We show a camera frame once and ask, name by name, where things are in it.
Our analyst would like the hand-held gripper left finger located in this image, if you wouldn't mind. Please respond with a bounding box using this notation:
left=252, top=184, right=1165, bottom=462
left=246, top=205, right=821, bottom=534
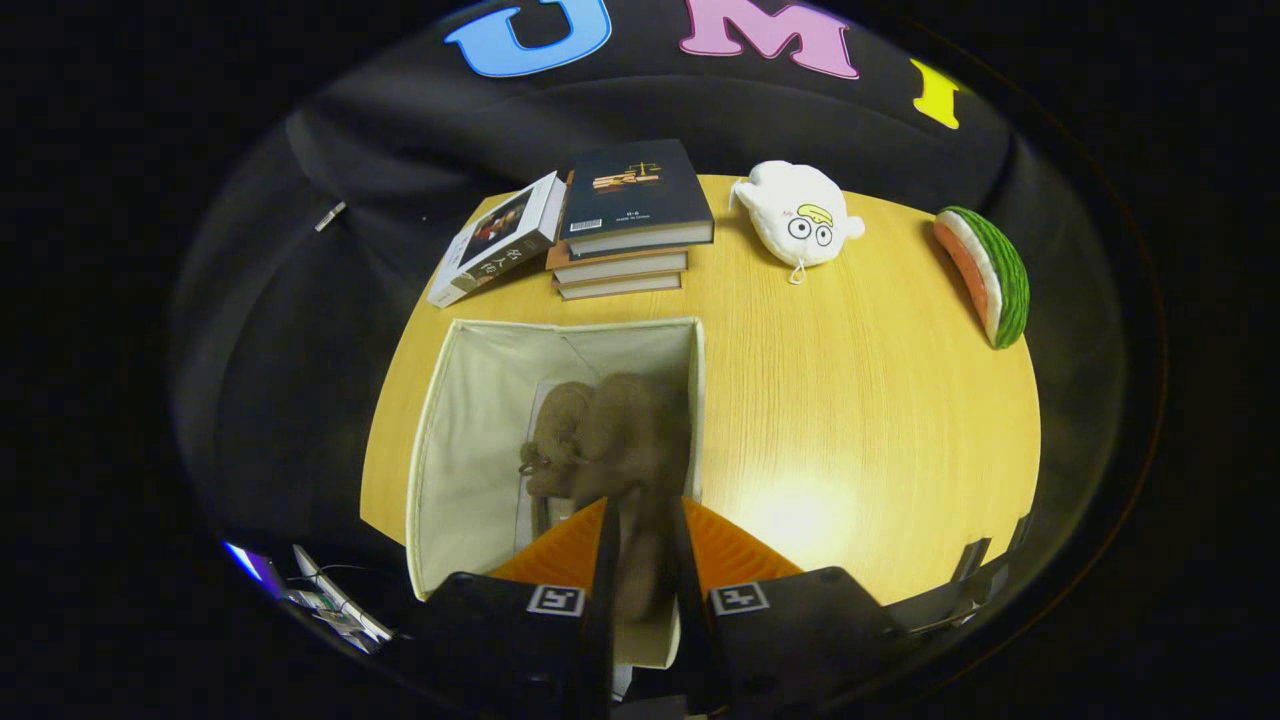
left=405, top=497, right=623, bottom=719

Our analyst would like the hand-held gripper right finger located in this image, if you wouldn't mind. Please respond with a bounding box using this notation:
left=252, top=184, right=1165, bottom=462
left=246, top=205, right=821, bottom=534
left=668, top=495, right=911, bottom=717

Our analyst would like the brown fuzzy shoe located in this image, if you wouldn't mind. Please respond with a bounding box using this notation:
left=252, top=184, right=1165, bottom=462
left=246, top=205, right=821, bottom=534
left=575, top=373, right=693, bottom=623
left=518, top=380, right=601, bottom=541

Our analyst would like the grey fabric storage box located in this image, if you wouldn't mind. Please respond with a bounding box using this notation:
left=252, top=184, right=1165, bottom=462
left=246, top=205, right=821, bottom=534
left=405, top=316, right=707, bottom=669

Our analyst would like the thin brown edged book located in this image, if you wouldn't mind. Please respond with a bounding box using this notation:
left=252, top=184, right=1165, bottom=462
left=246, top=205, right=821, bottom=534
left=553, top=272, right=684, bottom=302

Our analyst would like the brown cover book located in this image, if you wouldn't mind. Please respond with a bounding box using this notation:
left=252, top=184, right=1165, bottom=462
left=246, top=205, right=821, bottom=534
left=545, top=245, right=691, bottom=286

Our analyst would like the white portrait cover book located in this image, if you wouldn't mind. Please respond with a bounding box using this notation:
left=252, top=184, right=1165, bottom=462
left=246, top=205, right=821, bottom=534
left=427, top=170, right=568, bottom=310

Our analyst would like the white plush toy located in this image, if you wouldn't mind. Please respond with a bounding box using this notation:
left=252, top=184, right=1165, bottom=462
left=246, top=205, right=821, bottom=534
left=728, top=160, right=867, bottom=286

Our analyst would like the dark blue hardcover book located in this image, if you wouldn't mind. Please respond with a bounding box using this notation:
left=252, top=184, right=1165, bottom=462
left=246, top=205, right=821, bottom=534
left=560, top=138, right=716, bottom=259

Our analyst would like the watermelon slice plush toy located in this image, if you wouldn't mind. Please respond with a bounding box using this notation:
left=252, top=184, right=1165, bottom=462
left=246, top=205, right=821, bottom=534
left=933, top=206, right=1031, bottom=350

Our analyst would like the white device with cables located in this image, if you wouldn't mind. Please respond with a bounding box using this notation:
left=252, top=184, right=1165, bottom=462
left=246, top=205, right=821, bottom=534
left=290, top=543, right=396, bottom=651

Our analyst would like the black metal bracket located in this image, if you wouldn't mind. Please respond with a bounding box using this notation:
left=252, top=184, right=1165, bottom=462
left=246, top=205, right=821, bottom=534
left=885, top=510, right=1036, bottom=636

